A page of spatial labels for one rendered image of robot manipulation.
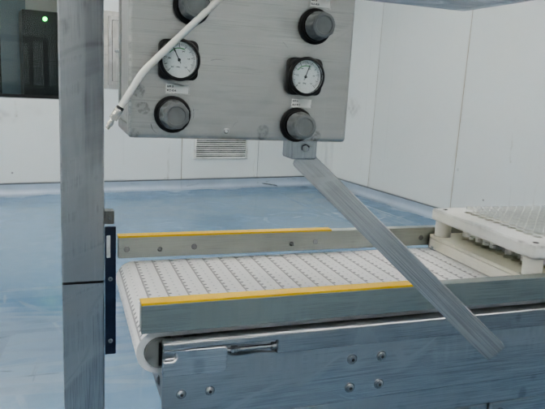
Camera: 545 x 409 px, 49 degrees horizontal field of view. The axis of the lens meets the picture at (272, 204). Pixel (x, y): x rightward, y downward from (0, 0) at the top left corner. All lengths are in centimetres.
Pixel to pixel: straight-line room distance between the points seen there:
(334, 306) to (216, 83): 29
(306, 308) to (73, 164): 40
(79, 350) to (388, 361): 46
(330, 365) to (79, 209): 42
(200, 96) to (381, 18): 563
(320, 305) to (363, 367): 11
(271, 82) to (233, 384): 34
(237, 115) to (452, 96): 477
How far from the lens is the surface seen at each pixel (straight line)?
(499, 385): 95
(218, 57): 57
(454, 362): 83
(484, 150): 503
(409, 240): 105
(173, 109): 54
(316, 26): 58
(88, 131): 87
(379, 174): 603
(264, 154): 636
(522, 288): 85
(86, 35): 87
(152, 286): 79
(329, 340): 71
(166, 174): 599
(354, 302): 71
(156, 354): 67
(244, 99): 58
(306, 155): 64
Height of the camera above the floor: 108
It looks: 11 degrees down
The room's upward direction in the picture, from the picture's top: 3 degrees clockwise
